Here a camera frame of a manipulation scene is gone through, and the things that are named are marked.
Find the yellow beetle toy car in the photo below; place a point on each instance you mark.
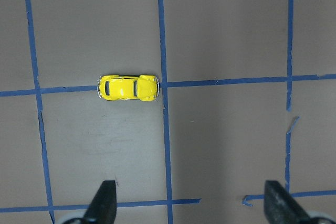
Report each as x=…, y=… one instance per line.
x=116, y=87

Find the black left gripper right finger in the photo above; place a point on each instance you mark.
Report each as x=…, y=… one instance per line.
x=280, y=206

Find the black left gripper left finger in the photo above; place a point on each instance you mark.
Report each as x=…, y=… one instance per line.
x=103, y=207

